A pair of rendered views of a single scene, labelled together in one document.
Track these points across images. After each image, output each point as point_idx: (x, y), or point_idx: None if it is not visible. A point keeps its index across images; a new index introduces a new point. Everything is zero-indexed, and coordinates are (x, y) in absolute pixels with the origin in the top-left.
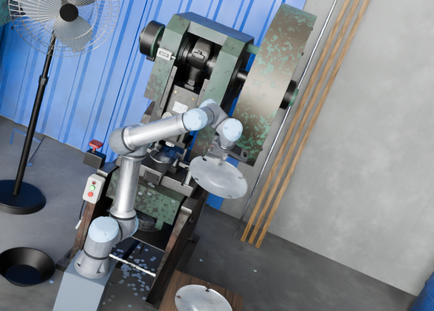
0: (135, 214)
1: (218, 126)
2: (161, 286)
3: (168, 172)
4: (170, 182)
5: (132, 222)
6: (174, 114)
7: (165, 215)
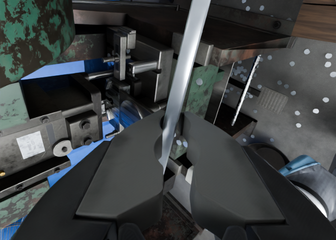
0: (306, 191)
1: None
2: (275, 36)
3: (145, 93)
4: (160, 88)
5: (321, 190)
6: (50, 144)
7: (211, 77)
